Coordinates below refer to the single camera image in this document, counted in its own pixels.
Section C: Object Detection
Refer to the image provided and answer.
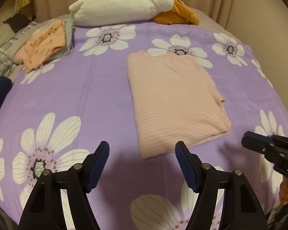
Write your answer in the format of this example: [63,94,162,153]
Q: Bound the pink ribbed sweater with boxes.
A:
[127,51,232,159]

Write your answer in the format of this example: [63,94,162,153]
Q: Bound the person right hand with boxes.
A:
[279,176,288,205]

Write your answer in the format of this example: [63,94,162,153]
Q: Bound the plaid grey blanket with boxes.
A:
[0,20,41,77]

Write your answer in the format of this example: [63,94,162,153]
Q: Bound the folded orange patterned garment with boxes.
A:
[17,20,67,73]

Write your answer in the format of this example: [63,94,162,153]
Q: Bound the white orange goose plush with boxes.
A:
[69,0,200,26]

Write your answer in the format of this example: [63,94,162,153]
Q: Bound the folded grey garment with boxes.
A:
[14,18,75,64]

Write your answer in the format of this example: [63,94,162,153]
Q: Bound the black garment on pillow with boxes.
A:
[3,13,36,33]

